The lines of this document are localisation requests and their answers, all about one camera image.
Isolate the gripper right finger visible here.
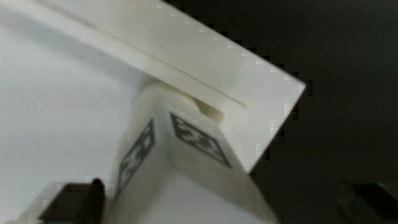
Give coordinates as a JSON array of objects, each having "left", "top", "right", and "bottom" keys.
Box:
[{"left": 337, "top": 182, "right": 398, "bottom": 224}]

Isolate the white square table top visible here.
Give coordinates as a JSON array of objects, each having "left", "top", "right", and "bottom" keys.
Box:
[{"left": 0, "top": 0, "right": 305, "bottom": 224}]

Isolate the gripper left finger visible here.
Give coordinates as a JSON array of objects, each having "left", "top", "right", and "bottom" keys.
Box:
[{"left": 38, "top": 179, "right": 104, "bottom": 224}]

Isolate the white leg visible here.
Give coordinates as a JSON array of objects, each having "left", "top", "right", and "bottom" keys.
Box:
[{"left": 104, "top": 83, "right": 280, "bottom": 224}]

